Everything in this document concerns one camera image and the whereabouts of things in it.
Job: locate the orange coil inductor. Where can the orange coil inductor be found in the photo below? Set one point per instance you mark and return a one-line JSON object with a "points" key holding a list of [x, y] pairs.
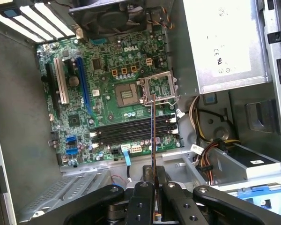
{"points": [[124, 71], [134, 69], [114, 72]]}

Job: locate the grey power supply unit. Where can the grey power supply unit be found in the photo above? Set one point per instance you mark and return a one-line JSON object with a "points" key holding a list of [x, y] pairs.
{"points": [[213, 35]]}

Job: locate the blue SATA port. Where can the blue SATA port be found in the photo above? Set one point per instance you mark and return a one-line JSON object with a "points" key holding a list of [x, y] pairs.
{"points": [[72, 151], [71, 139]]}

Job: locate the black controller chip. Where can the black controller chip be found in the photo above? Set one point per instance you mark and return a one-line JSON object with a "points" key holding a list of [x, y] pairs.
{"points": [[97, 64]]}

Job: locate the coin cell battery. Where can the coin cell battery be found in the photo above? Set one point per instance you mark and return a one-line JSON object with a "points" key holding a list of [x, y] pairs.
{"points": [[74, 81]]}

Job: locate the RAM stick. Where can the RAM stick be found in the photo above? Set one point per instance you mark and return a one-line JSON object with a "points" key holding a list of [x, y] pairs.
{"points": [[153, 131]]}

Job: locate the CPU socket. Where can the CPU socket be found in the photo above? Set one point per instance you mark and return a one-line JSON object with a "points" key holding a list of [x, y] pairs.
{"points": [[126, 95]]}

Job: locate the short black expansion slot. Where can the short black expansion slot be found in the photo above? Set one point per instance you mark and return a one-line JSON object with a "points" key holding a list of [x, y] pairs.
{"points": [[71, 68]]}

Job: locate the white four-pin power socket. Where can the white four-pin power socket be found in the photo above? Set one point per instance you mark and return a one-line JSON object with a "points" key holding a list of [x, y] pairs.
{"points": [[149, 62]]}

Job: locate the optical drive with label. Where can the optical drive with label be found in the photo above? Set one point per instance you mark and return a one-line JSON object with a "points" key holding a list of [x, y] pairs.
{"points": [[260, 161]]}

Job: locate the green motherboard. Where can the green motherboard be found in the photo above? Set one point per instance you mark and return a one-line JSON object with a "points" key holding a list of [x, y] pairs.
{"points": [[100, 103]]}

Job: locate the blue expansion slot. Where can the blue expansion slot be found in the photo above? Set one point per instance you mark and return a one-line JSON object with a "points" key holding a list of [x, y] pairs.
{"points": [[83, 82]]}

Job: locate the white expansion slot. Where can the white expansion slot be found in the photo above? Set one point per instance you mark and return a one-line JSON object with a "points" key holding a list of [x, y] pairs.
{"points": [[61, 82]]}

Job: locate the perforated metal disk cage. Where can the perforated metal disk cage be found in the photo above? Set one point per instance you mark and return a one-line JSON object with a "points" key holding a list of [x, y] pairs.
{"points": [[68, 185]]}

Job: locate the black case fan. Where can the black case fan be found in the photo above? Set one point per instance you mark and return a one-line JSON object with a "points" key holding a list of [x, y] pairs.
{"points": [[112, 18]]}

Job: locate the black PC case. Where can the black PC case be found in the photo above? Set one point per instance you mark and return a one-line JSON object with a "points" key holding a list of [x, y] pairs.
{"points": [[14, 105]]}

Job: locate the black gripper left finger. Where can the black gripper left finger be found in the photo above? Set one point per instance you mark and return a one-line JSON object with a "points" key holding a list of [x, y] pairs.
{"points": [[141, 206]]}

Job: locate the blue drive latch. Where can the blue drive latch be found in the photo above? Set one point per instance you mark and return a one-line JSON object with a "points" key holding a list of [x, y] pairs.
{"points": [[260, 197]]}

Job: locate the square chipset chip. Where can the square chipset chip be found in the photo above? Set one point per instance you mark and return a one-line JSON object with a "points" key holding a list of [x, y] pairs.
{"points": [[74, 119]]}

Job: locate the black RAM slot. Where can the black RAM slot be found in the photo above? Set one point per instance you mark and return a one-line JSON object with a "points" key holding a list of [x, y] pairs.
{"points": [[126, 139], [126, 134], [126, 124], [126, 129]]}

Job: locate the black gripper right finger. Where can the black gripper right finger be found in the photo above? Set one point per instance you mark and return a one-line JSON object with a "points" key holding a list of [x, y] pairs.
{"points": [[178, 206]]}

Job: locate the long black expansion slot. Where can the long black expansion slot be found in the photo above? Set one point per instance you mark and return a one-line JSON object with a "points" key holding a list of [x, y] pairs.
{"points": [[53, 93]]}

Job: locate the metal socket cover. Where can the metal socket cover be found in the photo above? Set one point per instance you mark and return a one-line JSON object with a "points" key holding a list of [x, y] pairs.
{"points": [[146, 91]]}

